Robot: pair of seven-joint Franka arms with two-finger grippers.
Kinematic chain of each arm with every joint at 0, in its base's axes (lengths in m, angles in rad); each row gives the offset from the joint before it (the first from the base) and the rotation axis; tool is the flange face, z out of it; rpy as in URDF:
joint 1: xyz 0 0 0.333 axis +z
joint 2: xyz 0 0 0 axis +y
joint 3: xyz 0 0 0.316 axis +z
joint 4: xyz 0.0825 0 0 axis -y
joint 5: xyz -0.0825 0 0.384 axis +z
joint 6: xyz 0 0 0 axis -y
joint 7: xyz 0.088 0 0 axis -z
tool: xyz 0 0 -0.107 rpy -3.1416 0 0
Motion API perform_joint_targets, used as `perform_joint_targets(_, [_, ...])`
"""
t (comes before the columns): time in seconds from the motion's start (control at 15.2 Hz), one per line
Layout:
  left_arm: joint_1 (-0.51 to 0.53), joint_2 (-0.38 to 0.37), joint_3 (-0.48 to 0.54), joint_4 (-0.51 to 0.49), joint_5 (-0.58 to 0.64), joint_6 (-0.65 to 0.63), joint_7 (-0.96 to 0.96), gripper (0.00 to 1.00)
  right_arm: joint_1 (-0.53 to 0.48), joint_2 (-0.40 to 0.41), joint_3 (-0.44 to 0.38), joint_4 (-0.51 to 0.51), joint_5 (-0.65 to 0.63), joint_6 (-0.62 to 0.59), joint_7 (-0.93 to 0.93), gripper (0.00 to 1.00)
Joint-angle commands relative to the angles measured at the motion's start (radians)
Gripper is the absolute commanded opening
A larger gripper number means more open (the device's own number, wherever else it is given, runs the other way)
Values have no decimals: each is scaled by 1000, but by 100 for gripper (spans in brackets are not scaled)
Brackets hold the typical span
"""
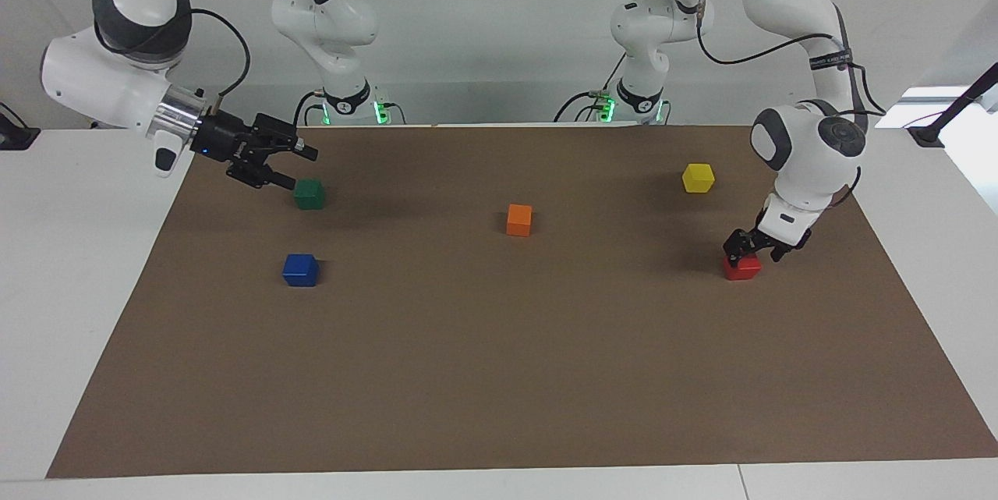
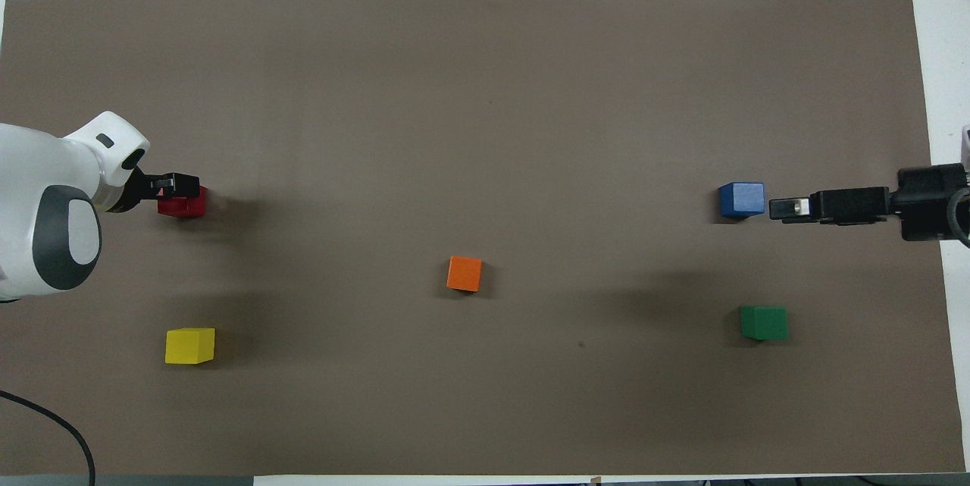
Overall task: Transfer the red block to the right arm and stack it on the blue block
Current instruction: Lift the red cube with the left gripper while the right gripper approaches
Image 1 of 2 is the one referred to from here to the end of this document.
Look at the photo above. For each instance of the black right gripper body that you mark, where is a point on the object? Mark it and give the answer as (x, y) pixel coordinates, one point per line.
(222, 140)

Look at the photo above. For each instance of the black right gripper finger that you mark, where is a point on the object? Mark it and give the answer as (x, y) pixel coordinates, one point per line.
(257, 175)
(277, 140)

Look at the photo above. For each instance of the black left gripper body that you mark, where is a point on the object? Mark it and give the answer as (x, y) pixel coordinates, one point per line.
(766, 242)

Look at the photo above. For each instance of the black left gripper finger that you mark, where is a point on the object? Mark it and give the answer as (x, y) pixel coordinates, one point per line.
(780, 253)
(739, 246)

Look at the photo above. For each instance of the red wooden block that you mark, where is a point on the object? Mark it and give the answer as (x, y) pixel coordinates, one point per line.
(742, 270)

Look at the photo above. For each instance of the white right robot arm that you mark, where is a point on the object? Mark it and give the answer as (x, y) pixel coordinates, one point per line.
(93, 71)

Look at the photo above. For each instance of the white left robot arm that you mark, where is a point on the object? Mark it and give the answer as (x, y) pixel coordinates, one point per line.
(811, 149)

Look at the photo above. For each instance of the green wooden block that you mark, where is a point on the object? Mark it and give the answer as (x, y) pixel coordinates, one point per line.
(309, 194)

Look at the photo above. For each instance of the yellow wooden block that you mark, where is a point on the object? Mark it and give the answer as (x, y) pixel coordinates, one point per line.
(698, 178)

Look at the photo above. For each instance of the blue wooden block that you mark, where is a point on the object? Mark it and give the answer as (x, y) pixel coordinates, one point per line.
(299, 271)

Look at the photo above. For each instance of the orange wooden block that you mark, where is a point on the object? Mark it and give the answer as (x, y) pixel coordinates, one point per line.
(518, 221)

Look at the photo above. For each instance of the black clamp stand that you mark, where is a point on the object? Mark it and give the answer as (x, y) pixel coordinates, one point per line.
(928, 133)

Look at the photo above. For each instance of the black table clamp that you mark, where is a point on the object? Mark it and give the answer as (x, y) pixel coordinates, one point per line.
(14, 137)

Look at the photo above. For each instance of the brown paper mat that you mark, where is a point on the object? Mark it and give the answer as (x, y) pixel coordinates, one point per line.
(507, 359)

